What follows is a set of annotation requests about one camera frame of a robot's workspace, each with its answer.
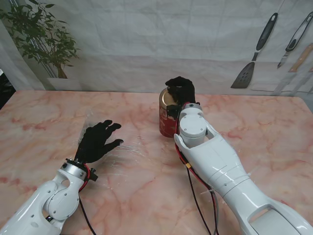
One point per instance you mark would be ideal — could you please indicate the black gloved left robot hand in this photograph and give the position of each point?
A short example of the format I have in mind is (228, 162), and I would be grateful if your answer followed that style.
(96, 144)

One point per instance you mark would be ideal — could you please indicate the red floral tea canister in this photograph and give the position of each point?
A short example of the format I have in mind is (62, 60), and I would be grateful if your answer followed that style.
(166, 124)

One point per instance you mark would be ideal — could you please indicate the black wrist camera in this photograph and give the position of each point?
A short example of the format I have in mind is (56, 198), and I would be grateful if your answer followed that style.
(92, 175)
(172, 111)

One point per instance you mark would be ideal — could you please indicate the brown round canister lid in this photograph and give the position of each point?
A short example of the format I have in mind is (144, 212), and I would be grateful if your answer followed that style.
(167, 97)

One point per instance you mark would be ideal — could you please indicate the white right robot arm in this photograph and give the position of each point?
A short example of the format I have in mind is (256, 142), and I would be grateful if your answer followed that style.
(220, 171)

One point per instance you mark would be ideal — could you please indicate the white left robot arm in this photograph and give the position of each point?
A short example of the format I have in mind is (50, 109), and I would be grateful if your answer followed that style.
(41, 203)

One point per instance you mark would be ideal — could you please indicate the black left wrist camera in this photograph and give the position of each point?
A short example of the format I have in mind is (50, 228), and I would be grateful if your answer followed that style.
(92, 175)

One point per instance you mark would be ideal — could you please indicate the clear plastic tea bag pouch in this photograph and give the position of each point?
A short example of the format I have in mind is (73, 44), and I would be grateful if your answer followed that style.
(84, 131)

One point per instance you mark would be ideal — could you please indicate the white wrinkled backdrop cloth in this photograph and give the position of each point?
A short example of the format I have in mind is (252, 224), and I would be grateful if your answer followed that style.
(159, 36)

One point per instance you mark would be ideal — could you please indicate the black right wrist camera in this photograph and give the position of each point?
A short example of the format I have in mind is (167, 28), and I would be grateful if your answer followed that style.
(172, 111)

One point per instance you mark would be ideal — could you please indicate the green leafy plant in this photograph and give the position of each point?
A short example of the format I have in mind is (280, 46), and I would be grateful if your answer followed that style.
(36, 31)

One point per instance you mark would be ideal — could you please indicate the black slotted spatula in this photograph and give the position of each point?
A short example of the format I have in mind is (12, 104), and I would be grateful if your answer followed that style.
(243, 76)

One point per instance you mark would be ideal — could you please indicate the black object beside backdrop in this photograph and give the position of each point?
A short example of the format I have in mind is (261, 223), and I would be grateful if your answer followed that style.
(6, 90)

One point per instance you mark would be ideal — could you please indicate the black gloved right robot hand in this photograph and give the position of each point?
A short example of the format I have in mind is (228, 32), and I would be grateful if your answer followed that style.
(184, 89)

